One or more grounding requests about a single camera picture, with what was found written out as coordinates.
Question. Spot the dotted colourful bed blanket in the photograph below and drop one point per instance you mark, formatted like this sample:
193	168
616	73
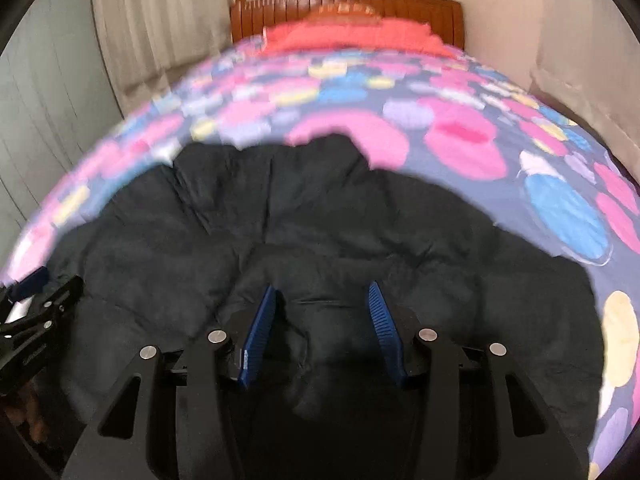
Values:
450	135

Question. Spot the red pillow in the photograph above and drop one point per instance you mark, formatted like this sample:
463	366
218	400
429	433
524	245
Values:
350	37

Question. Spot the wooden headboard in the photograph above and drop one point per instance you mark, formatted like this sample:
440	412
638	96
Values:
425	10

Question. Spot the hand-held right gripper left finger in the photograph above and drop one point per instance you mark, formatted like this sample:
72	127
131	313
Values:
257	332

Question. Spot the black padded jacket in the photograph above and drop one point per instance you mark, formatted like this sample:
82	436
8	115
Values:
325	210

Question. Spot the orange patterned pillow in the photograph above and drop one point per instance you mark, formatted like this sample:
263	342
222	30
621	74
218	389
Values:
345	10

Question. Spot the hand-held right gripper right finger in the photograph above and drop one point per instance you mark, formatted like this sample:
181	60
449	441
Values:
384	332

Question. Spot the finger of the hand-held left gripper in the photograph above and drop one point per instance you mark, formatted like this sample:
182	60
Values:
55	305
31	281

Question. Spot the pale panelled wardrobe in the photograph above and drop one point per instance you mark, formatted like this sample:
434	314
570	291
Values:
50	110

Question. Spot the light pleated curtain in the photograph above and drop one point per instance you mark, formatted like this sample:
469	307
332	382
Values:
160	20

